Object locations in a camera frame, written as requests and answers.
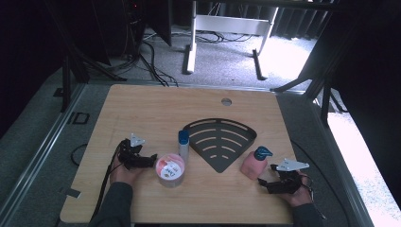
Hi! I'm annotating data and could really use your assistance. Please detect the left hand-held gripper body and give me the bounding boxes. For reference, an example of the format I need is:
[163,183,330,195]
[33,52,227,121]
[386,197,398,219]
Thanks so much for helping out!
[117,132,149,171]

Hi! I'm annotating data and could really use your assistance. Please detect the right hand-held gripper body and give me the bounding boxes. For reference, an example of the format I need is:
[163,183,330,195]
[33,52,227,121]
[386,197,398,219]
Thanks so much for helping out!
[267,158,311,195]

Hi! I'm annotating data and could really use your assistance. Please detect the pink jar with printed lid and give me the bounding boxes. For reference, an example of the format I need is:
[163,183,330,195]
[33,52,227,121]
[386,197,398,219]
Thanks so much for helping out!
[154,152,186,189]

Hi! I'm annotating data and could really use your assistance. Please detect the black fan-shaped slotted rack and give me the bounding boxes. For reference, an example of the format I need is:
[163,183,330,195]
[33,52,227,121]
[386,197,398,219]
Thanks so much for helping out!
[182,117,258,174]

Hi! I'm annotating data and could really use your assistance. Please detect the person's right hand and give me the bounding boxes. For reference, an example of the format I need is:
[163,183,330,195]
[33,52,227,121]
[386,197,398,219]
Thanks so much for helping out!
[280,170,314,208]

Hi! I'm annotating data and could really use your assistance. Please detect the person's left hand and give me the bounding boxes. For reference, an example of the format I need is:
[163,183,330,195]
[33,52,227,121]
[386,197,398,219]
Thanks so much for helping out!
[108,154,143,187]

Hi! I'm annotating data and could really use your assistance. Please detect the white bottle with blue cap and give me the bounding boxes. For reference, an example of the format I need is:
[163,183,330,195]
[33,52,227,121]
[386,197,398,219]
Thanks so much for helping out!
[177,129,191,166]

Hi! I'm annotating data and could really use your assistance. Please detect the black tape strip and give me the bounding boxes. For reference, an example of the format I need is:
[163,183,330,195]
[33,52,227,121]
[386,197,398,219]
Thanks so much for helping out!
[59,186,82,200]

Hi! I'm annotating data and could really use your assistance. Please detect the black metal stand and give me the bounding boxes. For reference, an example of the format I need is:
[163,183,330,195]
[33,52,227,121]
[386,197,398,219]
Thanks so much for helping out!
[270,0,349,125]
[60,44,128,114]

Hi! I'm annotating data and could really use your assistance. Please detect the black computer tower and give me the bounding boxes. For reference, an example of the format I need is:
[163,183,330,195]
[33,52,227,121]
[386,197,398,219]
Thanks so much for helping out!
[91,0,147,65]

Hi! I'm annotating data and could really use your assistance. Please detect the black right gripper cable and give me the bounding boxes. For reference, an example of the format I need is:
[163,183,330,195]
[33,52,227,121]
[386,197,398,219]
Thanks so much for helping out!
[301,174,328,220]

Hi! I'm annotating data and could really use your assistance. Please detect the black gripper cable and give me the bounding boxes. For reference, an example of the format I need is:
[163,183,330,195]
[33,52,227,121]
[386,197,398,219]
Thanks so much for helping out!
[301,174,328,220]
[90,141,125,222]

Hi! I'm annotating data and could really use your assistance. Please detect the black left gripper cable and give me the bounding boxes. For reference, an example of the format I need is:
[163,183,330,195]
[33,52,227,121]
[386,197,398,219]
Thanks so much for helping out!
[90,141,125,222]

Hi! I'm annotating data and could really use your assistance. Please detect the long black floor cable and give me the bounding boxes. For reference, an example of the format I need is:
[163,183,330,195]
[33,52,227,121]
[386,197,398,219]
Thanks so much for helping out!
[289,139,352,227]

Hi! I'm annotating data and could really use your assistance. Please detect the black cable loop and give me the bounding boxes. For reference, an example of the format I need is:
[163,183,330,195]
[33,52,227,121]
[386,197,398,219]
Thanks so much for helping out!
[70,143,90,167]

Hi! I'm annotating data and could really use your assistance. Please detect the grey metal rail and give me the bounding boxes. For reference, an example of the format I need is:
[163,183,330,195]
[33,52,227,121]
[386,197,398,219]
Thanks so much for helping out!
[0,82,87,223]
[306,93,377,227]

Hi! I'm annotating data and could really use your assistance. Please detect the black floor bracket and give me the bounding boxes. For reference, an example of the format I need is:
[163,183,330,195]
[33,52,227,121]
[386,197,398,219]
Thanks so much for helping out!
[66,111,91,125]

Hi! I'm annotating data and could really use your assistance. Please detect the black floor cables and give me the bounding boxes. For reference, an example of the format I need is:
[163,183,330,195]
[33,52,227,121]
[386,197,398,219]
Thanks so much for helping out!
[126,27,253,88]

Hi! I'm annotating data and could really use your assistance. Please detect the white metal desk frame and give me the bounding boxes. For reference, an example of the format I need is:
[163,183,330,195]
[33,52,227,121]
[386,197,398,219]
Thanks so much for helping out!
[182,0,280,81]

